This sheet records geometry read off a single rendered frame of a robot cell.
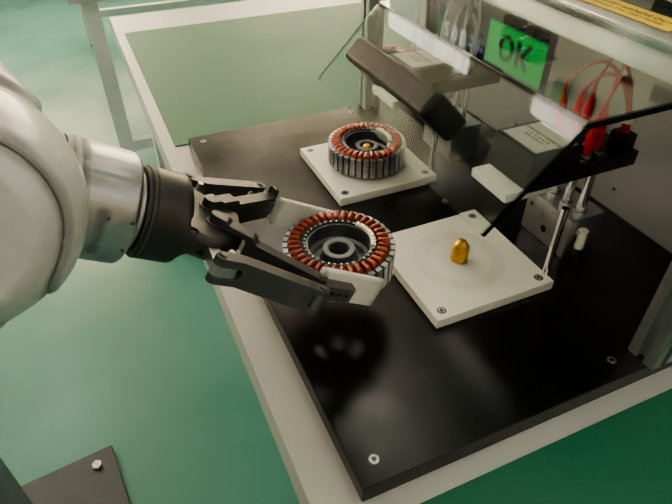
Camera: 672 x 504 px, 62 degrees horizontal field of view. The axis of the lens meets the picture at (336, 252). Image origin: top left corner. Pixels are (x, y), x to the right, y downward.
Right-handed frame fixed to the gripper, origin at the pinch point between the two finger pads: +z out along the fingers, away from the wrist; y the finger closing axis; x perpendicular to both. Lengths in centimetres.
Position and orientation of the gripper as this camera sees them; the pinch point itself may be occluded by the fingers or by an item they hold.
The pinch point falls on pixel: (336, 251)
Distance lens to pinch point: 55.9
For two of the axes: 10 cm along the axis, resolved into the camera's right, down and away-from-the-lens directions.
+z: 7.9, 1.7, 5.8
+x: 4.6, -7.9, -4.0
